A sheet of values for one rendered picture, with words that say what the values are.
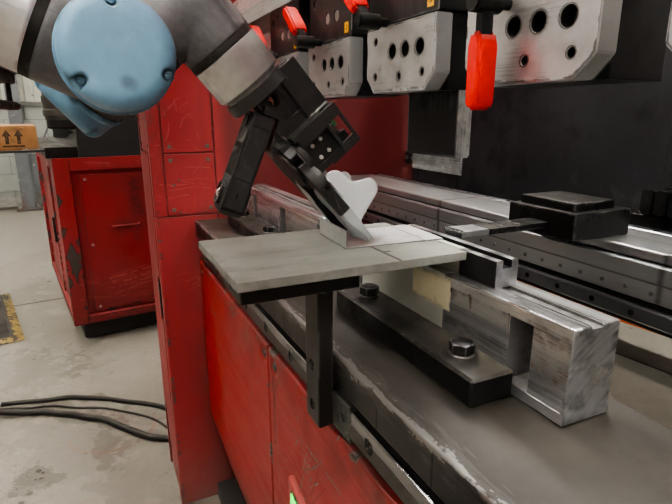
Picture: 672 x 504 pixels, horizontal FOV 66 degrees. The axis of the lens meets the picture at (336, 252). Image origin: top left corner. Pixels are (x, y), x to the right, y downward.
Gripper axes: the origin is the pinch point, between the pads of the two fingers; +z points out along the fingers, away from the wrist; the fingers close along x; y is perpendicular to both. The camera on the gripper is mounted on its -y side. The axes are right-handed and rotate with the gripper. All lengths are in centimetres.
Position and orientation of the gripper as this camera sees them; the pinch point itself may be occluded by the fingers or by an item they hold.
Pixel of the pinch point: (348, 231)
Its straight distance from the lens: 62.9
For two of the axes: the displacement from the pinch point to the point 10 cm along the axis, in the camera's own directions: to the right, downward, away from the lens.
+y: 7.1, -7.0, 1.1
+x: -3.8, -2.4, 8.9
